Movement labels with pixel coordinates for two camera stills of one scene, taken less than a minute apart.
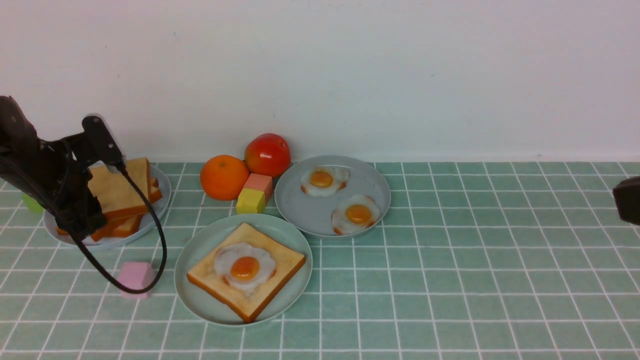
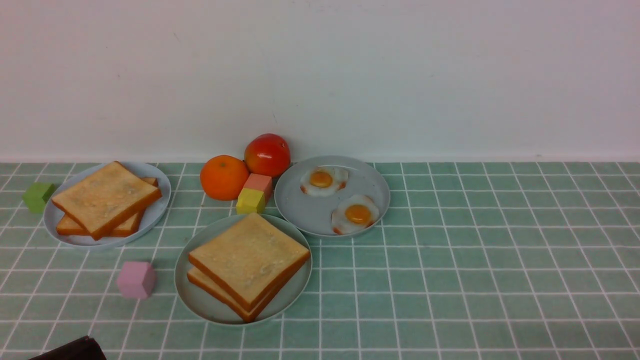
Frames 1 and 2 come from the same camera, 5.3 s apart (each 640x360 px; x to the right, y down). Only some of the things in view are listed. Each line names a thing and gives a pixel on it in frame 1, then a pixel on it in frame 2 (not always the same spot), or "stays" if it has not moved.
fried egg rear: [324, 181] stays
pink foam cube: [136, 275] stays
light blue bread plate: [149, 225] stays
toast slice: [117, 192] -> [249, 260]
